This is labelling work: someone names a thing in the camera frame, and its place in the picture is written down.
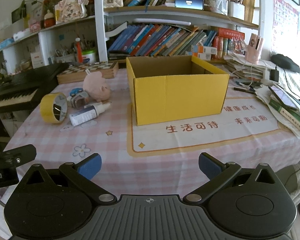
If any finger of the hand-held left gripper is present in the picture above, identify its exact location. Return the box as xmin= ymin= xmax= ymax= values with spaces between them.
xmin=0 ymin=144 xmax=37 ymax=167

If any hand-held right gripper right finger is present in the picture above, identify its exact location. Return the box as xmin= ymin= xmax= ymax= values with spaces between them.
xmin=185 ymin=152 xmax=282 ymax=204

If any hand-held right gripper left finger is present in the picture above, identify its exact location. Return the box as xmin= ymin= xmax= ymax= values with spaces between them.
xmin=19 ymin=153 xmax=117 ymax=204

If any small white dropper bottle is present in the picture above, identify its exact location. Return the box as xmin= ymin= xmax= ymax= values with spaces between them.
xmin=69 ymin=102 xmax=112 ymax=127

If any yellow cardboard box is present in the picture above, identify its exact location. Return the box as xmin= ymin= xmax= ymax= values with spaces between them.
xmin=126 ymin=55 xmax=230 ymax=126

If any blue plastic packet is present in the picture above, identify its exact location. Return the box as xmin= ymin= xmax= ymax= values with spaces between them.
xmin=69 ymin=87 xmax=85 ymax=97

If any pink plush pig toy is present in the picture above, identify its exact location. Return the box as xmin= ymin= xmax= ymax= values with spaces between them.
xmin=83 ymin=71 xmax=112 ymax=103

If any pink checkered desktop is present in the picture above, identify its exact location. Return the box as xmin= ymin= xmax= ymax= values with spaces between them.
xmin=0 ymin=66 xmax=300 ymax=220

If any yellow tape roll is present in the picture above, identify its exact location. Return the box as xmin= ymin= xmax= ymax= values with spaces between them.
xmin=39 ymin=92 xmax=68 ymax=124

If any black electronic keyboard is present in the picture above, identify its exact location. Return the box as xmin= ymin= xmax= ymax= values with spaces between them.
xmin=0 ymin=62 xmax=70 ymax=113

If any black marker pen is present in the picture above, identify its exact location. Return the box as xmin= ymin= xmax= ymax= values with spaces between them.
xmin=233 ymin=87 xmax=257 ymax=95

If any green book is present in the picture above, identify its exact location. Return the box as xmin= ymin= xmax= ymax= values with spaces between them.
xmin=269 ymin=99 xmax=300 ymax=138

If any wooden chess board box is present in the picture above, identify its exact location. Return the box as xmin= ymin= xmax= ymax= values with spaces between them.
xmin=57 ymin=61 xmax=119 ymax=85

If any white cardboard box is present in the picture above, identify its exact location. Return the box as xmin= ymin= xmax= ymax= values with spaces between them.
xmin=30 ymin=51 xmax=44 ymax=68

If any dark smartphone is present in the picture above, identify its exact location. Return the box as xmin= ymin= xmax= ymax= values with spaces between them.
xmin=268 ymin=84 xmax=299 ymax=110

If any stack of papers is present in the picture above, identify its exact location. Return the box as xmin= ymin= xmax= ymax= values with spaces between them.
xmin=225 ymin=55 xmax=265 ymax=82

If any white brush container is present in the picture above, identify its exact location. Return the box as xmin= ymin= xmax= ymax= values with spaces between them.
xmin=55 ymin=52 xmax=77 ymax=64

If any white jar green lid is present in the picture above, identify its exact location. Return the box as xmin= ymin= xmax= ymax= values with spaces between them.
xmin=81 ymin=50 xmax=97 ymax=64

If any orange white medicine box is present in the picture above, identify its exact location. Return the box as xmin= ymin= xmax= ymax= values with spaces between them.
xmin=191 ymin=51 xmax=212 ymax=60
xmin=196 ymin=45 xmax=217 ymax=55

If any black power charger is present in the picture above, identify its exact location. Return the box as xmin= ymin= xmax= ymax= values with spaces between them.
xmin=269 ymin=66 xmax=280 ymax=82

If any orange glue bottle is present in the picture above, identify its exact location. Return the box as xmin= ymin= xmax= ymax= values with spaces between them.
xmin=75 ymin=37 xmax=83 ymax=63

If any black oval pouch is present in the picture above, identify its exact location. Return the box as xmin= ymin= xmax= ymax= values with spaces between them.
xmin=270 ymin=54 xmax=300 ymax=73

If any pink box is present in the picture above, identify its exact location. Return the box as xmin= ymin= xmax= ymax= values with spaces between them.
xmin=29 ymin=20 xmax=42 ymax=33

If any white wooden bookshelf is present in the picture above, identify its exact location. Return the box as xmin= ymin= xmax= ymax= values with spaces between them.
xmin=0 ymin=0 xmax=263 ymax=65

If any red white doll jar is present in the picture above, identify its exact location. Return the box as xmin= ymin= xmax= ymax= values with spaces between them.
xmin=44 ymin=9 xmax=56 ymax=28

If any row of leaning books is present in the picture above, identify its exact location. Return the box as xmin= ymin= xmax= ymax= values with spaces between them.
xmin=107 ymin=24 xmax=245 ymax=57

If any floral house ornament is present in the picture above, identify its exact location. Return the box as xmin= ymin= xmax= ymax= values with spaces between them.
xmin=54 ymin=0 xmax=88 ymax=23

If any white desk organizer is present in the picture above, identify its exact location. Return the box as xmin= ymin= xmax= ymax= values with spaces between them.
xmin=227 ymin=1 xmax=245 ymax=20

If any smartphone with lit screen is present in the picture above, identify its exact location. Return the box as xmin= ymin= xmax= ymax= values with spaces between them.
xmin=174 ymin=0 xmax=205 ymax=11

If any dark picture frame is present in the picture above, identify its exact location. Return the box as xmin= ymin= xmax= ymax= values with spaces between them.
xmin=11 ymin=5 xmax=28 ymax=23

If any alphabet wall poster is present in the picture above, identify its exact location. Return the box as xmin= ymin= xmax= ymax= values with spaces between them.
xmin=272 ymin=0 xmax=300 ymax=53

